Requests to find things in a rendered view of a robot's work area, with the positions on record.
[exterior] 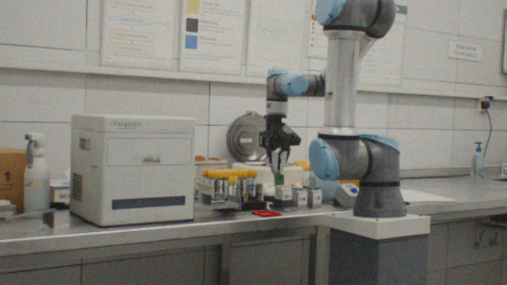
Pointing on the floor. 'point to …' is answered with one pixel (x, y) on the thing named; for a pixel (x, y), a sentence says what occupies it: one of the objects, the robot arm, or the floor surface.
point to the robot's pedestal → (377, 260)
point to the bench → (245, 226)
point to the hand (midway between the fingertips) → (277, 173)
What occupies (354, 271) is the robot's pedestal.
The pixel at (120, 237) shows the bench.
